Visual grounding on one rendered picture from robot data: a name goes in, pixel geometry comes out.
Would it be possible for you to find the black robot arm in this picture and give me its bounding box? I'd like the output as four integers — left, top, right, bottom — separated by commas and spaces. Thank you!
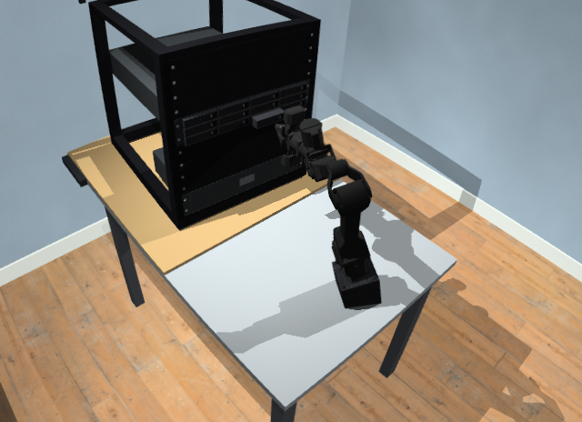
299, 118, 372, 283

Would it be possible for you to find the black rack frame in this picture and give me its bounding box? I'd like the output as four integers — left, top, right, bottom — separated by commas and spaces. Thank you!
89, 0, 321, 230

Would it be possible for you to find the tan wooden board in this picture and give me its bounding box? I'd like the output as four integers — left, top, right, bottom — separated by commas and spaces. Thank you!
67, 131, 328, 275

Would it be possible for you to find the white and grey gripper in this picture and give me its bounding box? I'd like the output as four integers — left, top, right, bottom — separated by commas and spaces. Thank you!
275, 105, 305, 167

